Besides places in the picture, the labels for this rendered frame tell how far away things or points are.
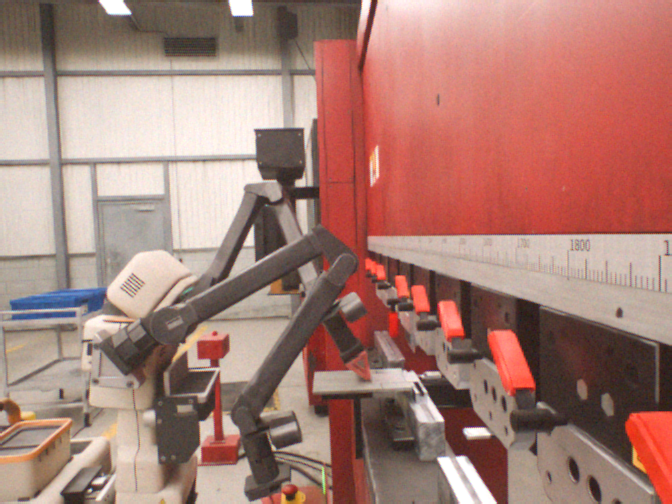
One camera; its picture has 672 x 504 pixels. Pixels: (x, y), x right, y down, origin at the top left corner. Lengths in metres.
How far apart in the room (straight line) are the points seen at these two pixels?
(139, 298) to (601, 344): 1.01
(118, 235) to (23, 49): 3.42
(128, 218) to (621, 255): 8.54
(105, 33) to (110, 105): 1.20
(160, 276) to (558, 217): 0.94
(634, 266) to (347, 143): 1.93
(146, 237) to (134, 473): 7.47
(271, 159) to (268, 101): 6.34
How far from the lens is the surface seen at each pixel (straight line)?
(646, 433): 0.28
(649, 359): 0.33
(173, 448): 1.24
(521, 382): 0.43
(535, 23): 0.48
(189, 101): 8.81
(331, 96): 2.25
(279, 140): 2.37
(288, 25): 8.97
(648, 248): 0.32
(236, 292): 1.01
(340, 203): 2.16
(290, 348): 1.01
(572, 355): 0.41
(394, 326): 1.17
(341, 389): 1.29
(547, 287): 0.44
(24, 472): 1.40
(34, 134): 9.47
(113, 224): 8.80
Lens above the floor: 1.41
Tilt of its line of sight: 3 degrees down
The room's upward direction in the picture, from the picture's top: 2 degrees counter-clockwise
